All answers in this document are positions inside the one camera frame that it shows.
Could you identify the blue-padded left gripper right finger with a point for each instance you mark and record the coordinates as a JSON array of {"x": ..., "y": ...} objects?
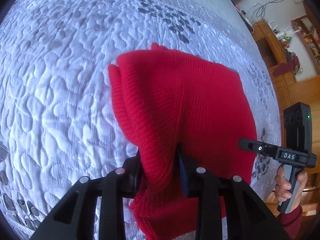
[{"x": 247, "y": 216}]

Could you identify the wooden wall shelf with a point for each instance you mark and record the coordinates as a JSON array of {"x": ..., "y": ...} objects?
[{"x": 307, "y": 29}]

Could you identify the white bottle on desk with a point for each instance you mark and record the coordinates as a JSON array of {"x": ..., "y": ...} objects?
[{"x": 281, "y": 35}]

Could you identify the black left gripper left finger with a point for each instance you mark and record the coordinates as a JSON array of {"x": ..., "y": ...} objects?
[{"x": 93, "y": 208}]

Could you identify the red-sleeved right forearm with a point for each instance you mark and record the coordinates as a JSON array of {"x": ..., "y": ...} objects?
[{"x": 291, "y": 222}]

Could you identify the dark red hanging cloth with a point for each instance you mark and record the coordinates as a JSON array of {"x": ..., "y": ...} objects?
[{"x": 292, "y": 65}]

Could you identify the person's right hand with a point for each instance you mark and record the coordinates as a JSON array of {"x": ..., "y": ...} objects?
[{"x": 283, "y": 186}]

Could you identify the grey quilted leaf bedspread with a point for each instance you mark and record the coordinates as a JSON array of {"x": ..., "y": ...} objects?
[{"x": 57, "y": 122}]

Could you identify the wooden desk cabinet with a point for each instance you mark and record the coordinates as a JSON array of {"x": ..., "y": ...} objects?
[{"x": 288, "y": 90}]

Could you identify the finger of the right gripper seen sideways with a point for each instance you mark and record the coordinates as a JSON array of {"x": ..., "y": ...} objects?
[{"x": 258, "y": 147}]

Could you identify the red knit sweater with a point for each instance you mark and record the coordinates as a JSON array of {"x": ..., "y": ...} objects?
[{"x": 164, "y": 98}]

